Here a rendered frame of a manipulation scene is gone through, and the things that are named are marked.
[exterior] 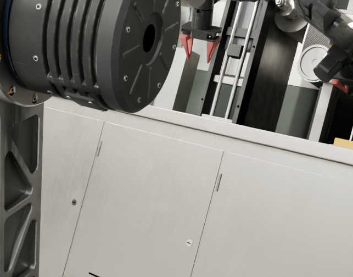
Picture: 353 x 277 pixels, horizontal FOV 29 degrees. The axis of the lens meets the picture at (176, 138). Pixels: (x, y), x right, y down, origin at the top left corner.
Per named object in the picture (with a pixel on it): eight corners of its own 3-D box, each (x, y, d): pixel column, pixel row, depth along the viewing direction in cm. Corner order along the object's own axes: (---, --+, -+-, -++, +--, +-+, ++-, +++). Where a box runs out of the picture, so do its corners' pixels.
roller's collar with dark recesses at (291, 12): (274, 15, 230) (279, -4, 230) (281, 20, 235) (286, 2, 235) (291, 16, 226) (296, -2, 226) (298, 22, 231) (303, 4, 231)
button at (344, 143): (332, 145, 188) (334, 137, 188) (341, 149, 193) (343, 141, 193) (357, 150, 184) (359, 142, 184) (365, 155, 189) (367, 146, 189)
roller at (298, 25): (269, 29, 237) (279, -10, 237) (299, 49, 257) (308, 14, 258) (306, 34, 229) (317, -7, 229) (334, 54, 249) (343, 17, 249)
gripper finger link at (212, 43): (196, 56, 199) (199, 25, 195) (219, 61, 196) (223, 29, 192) (187, 62, 193) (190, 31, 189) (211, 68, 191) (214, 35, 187)
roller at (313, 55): (293, 77, 227) (302, 42, 228) (323, 94, 248) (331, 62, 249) (326, 82, 220) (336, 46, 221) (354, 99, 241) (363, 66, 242)
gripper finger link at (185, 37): (186, 54, 200) (188, 22, 196) (208, 59, 197) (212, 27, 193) (177, 60, 194) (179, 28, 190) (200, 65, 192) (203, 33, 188)
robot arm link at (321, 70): (365, 41, 186) (340, 23, 189) (339, 70, 184) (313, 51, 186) (358, 62, 197) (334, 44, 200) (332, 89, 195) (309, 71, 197)
